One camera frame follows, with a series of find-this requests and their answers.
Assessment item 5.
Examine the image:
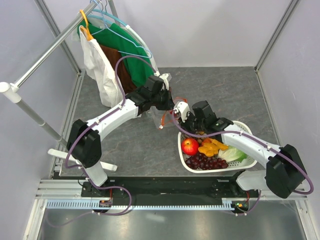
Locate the green lettuce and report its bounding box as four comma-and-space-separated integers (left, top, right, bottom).
217, 146, 247, 163

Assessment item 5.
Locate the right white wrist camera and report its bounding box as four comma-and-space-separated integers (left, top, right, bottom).
173, 101, 190, 123

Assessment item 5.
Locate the brown garment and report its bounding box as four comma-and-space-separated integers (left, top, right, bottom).
99, 44, 137, 94

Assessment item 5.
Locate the white shirt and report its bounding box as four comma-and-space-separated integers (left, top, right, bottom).
77, 25, 124, 108

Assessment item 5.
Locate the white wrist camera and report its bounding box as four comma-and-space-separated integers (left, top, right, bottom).
173, 101, 190, 123
153, 71, 172, 90

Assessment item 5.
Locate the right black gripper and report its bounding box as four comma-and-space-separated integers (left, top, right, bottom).
177, 110, 206, 138

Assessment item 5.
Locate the purple grape bunch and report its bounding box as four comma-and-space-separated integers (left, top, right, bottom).
184, 153, 229, 171

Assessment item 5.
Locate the red apple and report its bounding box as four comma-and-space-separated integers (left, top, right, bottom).
181, 138, 199, 156

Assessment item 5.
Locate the brown longan cluster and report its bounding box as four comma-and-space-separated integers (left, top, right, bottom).
180, 129, 207, 145

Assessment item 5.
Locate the green shirt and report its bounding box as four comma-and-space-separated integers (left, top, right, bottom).
88, 21, 154, 87

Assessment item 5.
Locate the white plastic basket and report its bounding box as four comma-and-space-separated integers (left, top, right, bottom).
177, 132, 257, 174

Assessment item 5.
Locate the grey cable duct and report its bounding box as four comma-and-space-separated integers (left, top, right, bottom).
46, 199, 235, 211

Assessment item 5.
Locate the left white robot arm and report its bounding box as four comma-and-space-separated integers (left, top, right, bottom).
66, 75, 175, 197

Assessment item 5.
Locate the blue wire hanger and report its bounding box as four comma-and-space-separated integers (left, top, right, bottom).
88, 0, 153, 59

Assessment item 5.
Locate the metal clothes rack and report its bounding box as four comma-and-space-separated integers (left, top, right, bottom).
0, 0, 118, 173

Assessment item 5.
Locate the orange hanger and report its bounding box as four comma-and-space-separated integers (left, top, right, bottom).
79, 9, 94, 41

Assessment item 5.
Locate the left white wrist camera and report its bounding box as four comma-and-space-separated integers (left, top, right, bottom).
153, 71, 172, 90

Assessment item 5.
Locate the clear zip top bag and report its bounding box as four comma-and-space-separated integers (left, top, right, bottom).
147, 84, 174, 130

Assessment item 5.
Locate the yellow ginger root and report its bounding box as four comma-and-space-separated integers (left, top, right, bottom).
198, 138, 229, 157

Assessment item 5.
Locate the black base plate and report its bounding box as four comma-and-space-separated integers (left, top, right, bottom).
80, 175, 261, 203

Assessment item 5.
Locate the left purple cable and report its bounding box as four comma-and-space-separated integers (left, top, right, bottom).
44, 55, 161, 228

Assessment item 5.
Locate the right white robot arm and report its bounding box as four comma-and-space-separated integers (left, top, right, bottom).
174, 101, 314, 199

